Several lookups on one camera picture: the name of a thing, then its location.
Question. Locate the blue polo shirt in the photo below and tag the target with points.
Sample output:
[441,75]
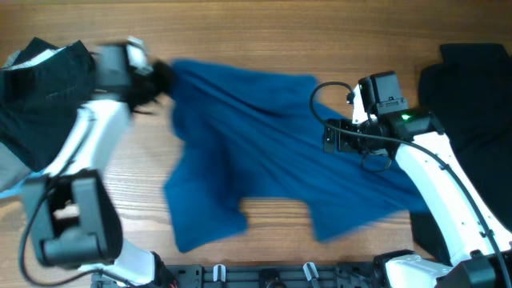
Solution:
[250,134]

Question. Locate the black garment pile right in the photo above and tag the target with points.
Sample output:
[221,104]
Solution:
[470,93]

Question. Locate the folded blue jeans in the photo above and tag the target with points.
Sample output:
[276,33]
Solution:
[16,189]

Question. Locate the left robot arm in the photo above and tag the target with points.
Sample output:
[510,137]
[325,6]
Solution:
[71,221]

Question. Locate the folded grey garment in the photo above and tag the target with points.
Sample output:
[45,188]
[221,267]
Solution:
[12,169]

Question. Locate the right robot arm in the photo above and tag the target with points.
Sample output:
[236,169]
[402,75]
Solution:
[479,246]

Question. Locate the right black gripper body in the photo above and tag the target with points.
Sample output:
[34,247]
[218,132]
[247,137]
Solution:
[332,136]

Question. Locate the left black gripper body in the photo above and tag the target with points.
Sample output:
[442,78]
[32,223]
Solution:
[145,89]

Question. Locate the folded black garment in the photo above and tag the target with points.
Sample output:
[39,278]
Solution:
[40,98]

